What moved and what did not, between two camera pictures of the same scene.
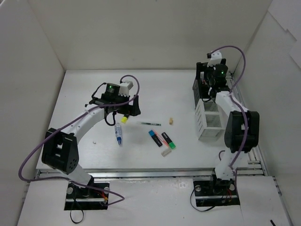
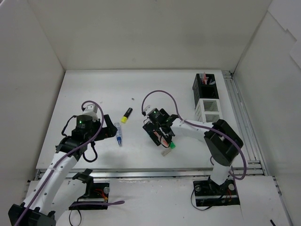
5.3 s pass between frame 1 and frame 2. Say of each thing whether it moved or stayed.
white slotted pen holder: stayed
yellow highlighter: stayed
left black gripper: moved
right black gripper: moved
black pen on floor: stayed
